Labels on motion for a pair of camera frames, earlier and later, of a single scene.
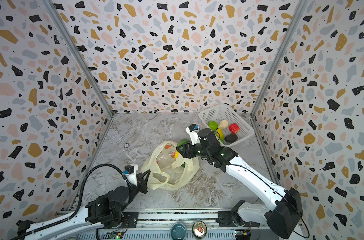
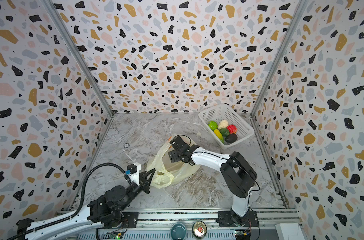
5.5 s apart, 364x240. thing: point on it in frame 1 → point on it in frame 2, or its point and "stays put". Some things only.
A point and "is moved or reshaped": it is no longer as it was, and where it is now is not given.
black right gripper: [186, 150] → [179, 149]
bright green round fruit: [213, 125] stays put
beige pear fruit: [223, 124] stays put
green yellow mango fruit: [221, 135] stays put
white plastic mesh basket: [226, 112] stays put
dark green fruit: [182, 142] is moved or reshaped
